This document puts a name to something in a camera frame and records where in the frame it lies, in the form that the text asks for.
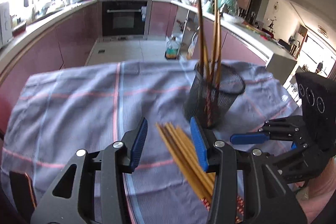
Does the white microwave oven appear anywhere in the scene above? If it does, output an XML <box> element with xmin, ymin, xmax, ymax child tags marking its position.
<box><xmin>0</xmin><ymin>2</ymin><xmax>13</xmax><ymax>48</ymax></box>

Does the bamboo chopstick two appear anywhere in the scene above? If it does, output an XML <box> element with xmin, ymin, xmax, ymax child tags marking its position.
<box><xmin>210</xmin><ymin>0</ymin><xmax>218</xmax><ymax>83</ymax></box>

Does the black mesh utensil cup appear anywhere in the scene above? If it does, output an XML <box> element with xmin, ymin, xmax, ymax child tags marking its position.
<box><xmin>183</xmin><ymin>64</ymin><xmax>245</xmax><ymax>129</ymax></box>

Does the plaid purple table cloth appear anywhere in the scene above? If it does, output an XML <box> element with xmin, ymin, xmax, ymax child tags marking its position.
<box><xmin>1</xmin><ymin>60</ymin><xmax>302</xmax><ymax>224</ymax></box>

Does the black phone on table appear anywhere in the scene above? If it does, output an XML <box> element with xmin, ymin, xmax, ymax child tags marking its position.
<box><xmin>9</xmin><ymin>171</ymin><xmax>37</xmax><ymax>223</ymax></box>

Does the bamboo chopstick three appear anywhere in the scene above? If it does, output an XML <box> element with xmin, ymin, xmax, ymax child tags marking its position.
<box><xmin>195</xmin><ymin>0</ymin><xmax>211</xmax><ymax>125</ymax></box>

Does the bamboo chopstick one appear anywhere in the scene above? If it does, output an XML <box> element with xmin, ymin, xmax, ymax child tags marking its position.
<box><xmin>203</xmin><ymin>42</ymin><xmax>213</xmax><ymax>127</ymax></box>

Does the bamboo chopstick four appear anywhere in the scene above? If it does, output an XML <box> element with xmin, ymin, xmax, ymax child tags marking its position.
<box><xmin>215</xmin><ymin>10</ymin><xmax>221</xmax><ymax>90</ymax></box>

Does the white bowl on counter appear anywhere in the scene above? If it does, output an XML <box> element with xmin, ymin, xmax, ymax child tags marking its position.
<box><xmin>223</xmin><ymin>13</ymin><xmax>244</xmax><ymax>24</ymax></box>

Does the oil bottle on floor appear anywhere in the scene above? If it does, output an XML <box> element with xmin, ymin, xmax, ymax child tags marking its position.
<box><xmin>165</xmin><ymin>36</ymin><xmax>181</xmax><ymax>60</ymax></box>

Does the bamboo chopstick six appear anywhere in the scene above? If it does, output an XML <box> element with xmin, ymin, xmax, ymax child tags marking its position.
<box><xmin>162</xmin><ymin>122</ymin><xmax>214</xmax><ymax>201</ymax></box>

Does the black built-in oven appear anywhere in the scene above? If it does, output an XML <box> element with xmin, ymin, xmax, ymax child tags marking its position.
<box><xmin>101</xmin><ymin>0</ymin><xmax>152</xmax><ymax>37</ymax></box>

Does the red dish on counter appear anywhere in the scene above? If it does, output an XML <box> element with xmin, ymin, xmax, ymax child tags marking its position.
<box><xmin>12</xmin><ymin>20</ymin><xmax>27</xmax><ymax>37</ymax></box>

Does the bamboo chopstick seven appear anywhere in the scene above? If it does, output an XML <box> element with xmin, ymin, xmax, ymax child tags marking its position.
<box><xmin>165</xmin><ymin>123</ymin><xmax>215</xmax><ymax>193</ymax></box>

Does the person's right hand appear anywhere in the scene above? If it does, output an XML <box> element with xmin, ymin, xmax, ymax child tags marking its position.
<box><xmin>299</xmin><ymin>158</ymin><xmax>335</xmax><ymax>223</ymax></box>

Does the bamboo chopstick eight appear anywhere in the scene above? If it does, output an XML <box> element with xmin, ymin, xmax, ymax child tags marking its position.
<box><xmin>174</xmin><ymin>126</ymin><xmax>217</xmax><ymax>183</ymax></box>

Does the bamboo chopstick five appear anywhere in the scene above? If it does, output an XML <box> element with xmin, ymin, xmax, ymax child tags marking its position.
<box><xmin>155</xmin><ymin>122</ymin><xmax>211</xmax><ymax>210</ymax></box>

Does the green table fan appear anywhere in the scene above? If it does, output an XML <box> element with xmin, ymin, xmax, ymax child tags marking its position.
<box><xmin>218</xmin><ymin>0</ymin><xmax>239</xmax><ymax>16</ymax></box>

